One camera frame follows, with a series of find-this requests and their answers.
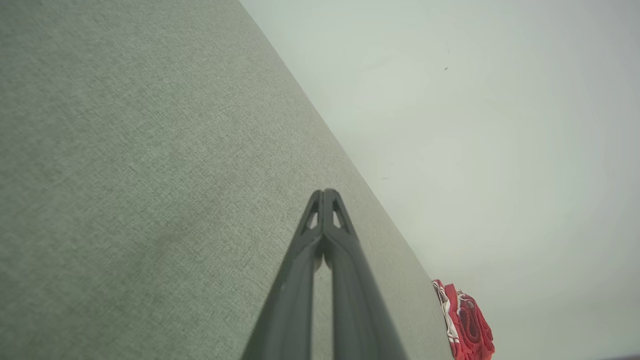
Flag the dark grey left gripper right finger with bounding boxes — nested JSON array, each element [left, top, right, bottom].
[[324, 188, 409, 360]]

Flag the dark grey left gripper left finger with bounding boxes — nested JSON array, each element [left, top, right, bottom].
[[240, 189, 325, 360]]

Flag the red and white jersey shirt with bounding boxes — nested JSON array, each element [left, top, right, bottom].
[[432, 279, 496, 360]]

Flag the grey fabric sofa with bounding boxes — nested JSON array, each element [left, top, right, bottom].
[[0, 0, 454, 360]]

